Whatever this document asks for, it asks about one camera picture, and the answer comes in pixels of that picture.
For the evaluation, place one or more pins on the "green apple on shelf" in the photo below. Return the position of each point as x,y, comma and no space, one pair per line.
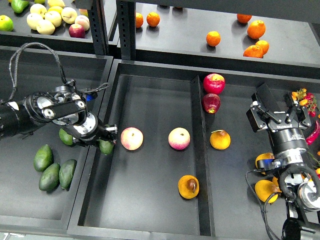
6,23

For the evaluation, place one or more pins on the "pale yellow pear left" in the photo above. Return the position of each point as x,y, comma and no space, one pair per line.
33,20

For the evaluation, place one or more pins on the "orange front right shelf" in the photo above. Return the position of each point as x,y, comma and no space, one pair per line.
253,51

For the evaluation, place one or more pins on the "black middle tray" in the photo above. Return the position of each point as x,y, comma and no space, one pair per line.
133,195

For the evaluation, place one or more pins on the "cherry tomato bunch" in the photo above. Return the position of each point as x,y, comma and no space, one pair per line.
306,99

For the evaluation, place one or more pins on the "pale yellow pear front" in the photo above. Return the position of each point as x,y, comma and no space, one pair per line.
45,27

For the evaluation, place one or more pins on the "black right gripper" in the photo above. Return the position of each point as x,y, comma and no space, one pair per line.
283,141

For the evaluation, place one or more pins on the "yellow pear near divider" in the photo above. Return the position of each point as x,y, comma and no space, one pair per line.
220,139

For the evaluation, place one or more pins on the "pale yellow pear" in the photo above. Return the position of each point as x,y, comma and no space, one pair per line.
33,20
45,27
54,17

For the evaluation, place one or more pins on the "bright red apple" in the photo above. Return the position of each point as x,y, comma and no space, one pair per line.
214,83

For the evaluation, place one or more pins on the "pale yellow pear middle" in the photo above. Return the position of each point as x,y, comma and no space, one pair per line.
54,17

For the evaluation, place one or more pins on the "orange shelf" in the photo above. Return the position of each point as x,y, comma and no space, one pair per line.
139,20
243,18
153,19
253,51

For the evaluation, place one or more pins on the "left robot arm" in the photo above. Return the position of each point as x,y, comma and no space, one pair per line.
66,106

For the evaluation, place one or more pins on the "large orange on shelf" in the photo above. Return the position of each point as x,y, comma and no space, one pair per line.
256,29

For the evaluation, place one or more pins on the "pink peach on shelf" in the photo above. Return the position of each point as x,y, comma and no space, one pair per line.
83,21

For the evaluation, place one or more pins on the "pink apple left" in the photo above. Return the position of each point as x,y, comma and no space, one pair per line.
131,138

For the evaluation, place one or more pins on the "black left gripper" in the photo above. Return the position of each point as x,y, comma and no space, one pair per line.
87,130

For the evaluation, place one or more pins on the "red chili pepper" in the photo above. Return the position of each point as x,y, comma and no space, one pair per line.
314,135

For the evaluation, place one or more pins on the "orange behind front orange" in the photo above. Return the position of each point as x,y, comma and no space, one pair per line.
264,45

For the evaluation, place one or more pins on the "orange shelf leftmost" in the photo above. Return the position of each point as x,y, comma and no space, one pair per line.
139,20

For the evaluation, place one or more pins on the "green avocado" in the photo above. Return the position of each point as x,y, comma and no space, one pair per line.
66,173
43,158
106,147
66,138
49,179

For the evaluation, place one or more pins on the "yellow pear with brown stem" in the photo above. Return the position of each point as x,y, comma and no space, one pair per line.
188,186

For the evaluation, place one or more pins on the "orange top right shelf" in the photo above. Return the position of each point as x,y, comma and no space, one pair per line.
243,18

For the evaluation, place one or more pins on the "black shelf post left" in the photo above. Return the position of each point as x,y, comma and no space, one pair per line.
98,28

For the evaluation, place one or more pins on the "black left tray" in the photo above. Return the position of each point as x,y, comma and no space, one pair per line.
23,207

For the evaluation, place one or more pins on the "green pepper on shelf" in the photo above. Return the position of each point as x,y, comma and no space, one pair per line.
19,6

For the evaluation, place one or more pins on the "pale yellow apple right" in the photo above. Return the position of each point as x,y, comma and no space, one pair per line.
69,15

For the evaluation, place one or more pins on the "orange on shelf centre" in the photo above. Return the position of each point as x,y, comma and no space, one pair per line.
213,38

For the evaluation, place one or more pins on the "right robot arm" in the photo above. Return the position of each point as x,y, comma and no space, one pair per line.
293,180

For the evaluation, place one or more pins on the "pink apple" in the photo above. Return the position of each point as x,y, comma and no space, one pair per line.
131,138
179,138

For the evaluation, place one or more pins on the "black shelf post right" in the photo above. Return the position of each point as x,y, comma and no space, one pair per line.
126,18

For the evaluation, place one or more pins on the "yellow pear lower right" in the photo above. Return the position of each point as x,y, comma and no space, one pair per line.
264,188

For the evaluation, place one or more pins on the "dark red apple on shelf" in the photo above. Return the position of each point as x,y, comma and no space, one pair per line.
77,31

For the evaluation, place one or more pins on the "black tray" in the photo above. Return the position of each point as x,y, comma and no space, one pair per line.
23,207
133,195

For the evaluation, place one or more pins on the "yellow pear upper right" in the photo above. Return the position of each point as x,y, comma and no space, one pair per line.
265,161

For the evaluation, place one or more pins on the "pink apple right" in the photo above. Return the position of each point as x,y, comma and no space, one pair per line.
179,138

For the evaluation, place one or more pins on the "black shelf post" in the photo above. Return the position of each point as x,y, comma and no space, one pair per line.
98,28
126,18

